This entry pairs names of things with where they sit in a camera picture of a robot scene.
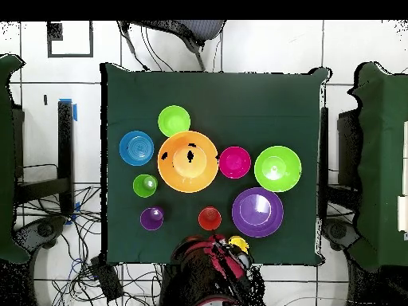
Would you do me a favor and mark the large orange bowl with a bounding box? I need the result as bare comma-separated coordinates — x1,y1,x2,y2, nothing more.
157,130,220,194

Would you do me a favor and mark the pink bowl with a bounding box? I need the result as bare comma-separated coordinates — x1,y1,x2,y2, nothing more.
218,146,252,180

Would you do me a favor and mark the orange cup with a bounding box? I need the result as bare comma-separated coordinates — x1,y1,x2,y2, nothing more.
198,206,222,231

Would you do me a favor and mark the small green bowl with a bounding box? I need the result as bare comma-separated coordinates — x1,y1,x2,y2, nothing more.
157,104,191,138

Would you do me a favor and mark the green cup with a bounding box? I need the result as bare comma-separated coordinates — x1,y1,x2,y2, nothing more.
132,174,159,199

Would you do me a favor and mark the purple bowl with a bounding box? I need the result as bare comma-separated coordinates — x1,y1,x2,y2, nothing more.
231,186,284,239

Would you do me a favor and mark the purple cup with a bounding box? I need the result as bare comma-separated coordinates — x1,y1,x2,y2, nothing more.
139,206,166,231

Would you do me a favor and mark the yellow cup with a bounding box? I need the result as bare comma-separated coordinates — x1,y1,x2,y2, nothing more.
228,235,250,255

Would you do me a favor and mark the dark green tablecloth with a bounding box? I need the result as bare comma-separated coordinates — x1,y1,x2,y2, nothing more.
100,62,331,267

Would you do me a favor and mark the blue bowl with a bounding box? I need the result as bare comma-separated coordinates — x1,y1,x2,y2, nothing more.
119,130,155,167

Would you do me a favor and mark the large green bowl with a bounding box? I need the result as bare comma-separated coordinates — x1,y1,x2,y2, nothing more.
253,145,303,193

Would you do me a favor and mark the grey office chair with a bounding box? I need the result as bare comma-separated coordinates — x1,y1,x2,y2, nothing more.
117,20,227,72

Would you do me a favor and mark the black chair base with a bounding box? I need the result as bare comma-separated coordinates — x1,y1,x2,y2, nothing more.
14,215,68,253
321,218,361,253

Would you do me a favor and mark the black power strip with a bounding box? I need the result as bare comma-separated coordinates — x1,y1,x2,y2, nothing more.
89,256,124,303

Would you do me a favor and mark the dark green cloth covered table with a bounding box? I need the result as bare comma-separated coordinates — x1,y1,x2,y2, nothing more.
347,61,408,272
0,53,30,265

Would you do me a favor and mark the floor cable bundle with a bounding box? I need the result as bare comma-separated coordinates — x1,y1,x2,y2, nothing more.
15,184,167,306

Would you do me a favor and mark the black stand frame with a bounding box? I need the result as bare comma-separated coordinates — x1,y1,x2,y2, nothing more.
318,106,363,221
12,100,76,218

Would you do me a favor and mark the grey square floor frame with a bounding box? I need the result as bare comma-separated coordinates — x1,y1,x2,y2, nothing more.
46,20,94,59

